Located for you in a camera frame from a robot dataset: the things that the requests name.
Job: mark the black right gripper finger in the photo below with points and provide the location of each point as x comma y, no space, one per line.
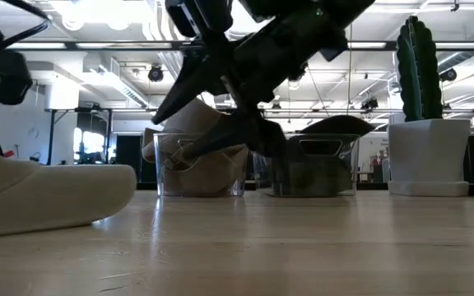
253,131
191,82

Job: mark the tan khaki hat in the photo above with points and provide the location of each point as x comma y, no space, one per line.
204,174

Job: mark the clear plastic bin with dark clothes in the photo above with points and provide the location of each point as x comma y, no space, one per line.
340,123

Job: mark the cream hat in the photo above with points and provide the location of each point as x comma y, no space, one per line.
47,197

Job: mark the black ceiling spotlight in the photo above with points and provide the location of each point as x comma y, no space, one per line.
449,75
369,103
155,73

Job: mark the black overhead beam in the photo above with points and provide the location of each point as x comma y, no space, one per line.
97,45

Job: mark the green cactus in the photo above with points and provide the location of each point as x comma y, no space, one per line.
420,74

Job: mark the white planter pot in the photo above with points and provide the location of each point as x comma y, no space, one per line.
428,156

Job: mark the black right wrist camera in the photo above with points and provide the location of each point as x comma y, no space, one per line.
204,16

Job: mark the black metal stand frame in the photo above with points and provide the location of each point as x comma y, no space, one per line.
51,135

